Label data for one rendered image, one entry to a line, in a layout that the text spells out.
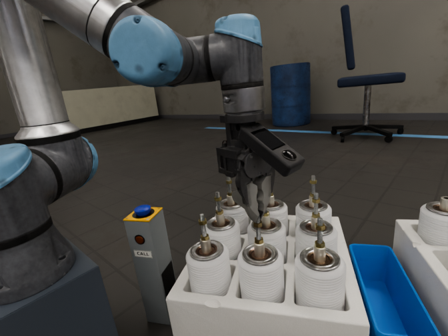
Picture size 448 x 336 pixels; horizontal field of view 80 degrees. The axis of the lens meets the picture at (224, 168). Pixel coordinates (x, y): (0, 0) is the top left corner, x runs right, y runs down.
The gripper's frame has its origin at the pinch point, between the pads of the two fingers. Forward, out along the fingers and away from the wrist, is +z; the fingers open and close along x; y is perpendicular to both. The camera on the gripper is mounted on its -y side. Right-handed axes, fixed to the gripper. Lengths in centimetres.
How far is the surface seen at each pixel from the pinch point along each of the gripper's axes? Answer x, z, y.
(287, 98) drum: -243, -2, 182
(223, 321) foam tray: 10.4, 20.3, 1.9
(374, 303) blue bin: -28.9, 34.0, -11.6
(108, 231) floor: 11, 34, 89
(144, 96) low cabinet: -211, -20, 540
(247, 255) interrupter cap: 2.4, 8.9, 2.0
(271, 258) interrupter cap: -0.3, 9.0, -2.1
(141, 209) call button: 13.9, 1.3, 26.0
